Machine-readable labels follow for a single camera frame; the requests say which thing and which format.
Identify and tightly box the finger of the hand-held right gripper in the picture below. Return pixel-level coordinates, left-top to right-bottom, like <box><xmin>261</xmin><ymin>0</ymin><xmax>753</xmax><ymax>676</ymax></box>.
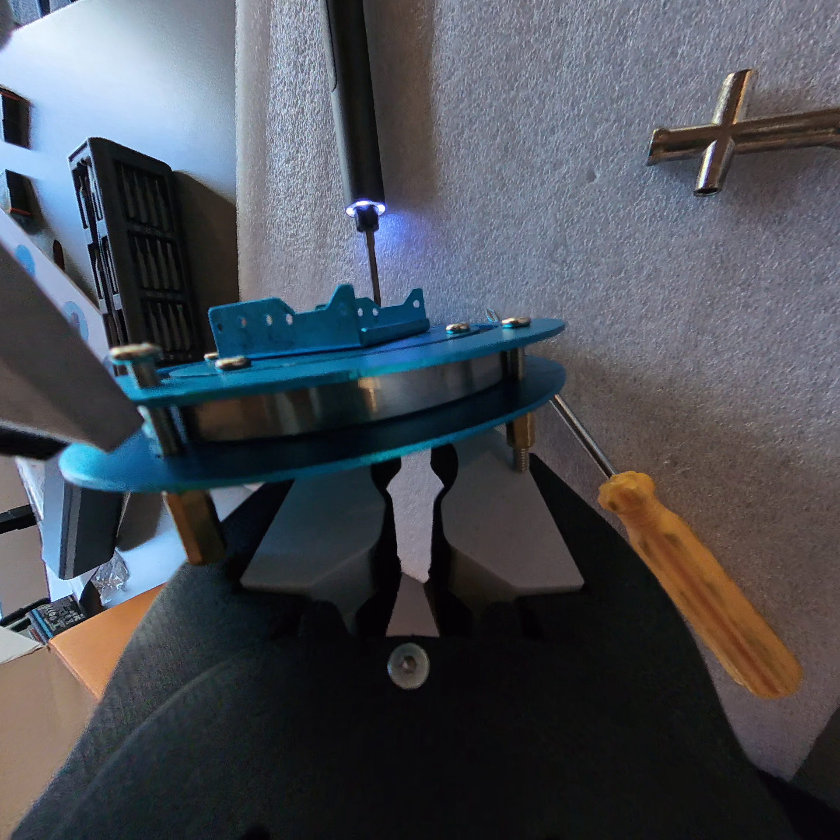
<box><xmin>0</xmin><ymin>243</ymin><xmax>144</xmax><ymax>462</ymax></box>

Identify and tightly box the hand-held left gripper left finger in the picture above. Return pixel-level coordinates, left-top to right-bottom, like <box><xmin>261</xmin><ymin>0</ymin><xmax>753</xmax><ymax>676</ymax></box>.
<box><xmin>239</xmin><ymin>458</ymin><xmax>403</xmax><ymax>636</ymax></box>

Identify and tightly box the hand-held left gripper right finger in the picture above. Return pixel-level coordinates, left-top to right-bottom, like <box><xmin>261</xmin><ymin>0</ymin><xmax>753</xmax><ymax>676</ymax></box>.
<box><xmin>425</xmin><ymin>445</ymin><xmax>586</xmax><ymax>636</ymax></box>

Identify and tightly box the blue round turntable base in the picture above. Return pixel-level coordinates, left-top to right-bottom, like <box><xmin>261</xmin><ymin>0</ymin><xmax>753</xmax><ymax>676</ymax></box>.
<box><xmin>58</xmin><ymin>283</ymin><xmax>568</xmax><ymax>565</ymax></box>

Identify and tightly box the black electric screwdriver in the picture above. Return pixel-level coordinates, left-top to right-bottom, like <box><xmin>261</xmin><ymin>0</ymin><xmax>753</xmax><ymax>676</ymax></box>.
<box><xmin>325</xmin><ymin>0</ymin><xmax>388</xmax><ymax>306</ymax></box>

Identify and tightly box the blue printed instruction sheet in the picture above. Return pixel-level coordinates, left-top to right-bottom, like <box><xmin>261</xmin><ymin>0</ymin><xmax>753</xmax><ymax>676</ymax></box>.
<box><xmin>0</xmin><ymin>209</ymin><xmax>99</xmax><ymax>349</ymax></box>

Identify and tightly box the black screwdriver bit case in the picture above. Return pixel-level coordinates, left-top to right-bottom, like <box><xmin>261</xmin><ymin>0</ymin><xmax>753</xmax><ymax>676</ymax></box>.
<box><xmin>67</xmin><ymin>136</ymin><xmax>240</xmax><ymax>368</ymax></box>

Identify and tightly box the dark grey rectangular sleeve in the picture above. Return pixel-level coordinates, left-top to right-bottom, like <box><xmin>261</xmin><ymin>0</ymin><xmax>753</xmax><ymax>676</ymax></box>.
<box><xmin>59</xmin><ymin>482</ymin><xmax>129</xmax><ymax>580</ymax></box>

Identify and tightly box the small clear plastic bag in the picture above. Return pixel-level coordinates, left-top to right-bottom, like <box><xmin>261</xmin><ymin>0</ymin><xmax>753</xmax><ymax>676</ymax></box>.
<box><xmin>91</xmin><ymin>550</ymin><xmax>131</xmax><ymax>592</ymax></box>

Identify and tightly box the orange cardboard box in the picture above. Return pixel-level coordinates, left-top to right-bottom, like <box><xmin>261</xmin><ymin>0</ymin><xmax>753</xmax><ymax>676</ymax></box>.
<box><xmin>0</xmin><ymin>581</ymin><xmax>168</xmax><ymax>840</ymax></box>

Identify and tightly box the white foam sheet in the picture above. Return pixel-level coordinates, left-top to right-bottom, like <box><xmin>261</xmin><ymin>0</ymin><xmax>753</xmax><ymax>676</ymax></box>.
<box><xmin>235</xmin><ymin>0</ymin><xmax>840</xmax><ymax>782</ymax></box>

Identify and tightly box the silver cross socket wrench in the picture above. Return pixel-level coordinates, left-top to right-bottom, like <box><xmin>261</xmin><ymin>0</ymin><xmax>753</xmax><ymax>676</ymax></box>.
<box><xmin>646</xmin><ymin>69</ymin><xmax>840</xmax><ymax>196</ymax></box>

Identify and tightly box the yellow handled screwdriver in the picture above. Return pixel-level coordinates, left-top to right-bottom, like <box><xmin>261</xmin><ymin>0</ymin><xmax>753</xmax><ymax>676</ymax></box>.
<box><xmin>550</xmin><ymin>394</ymin><xmax>803</xmax><ymax>700</ymax></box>

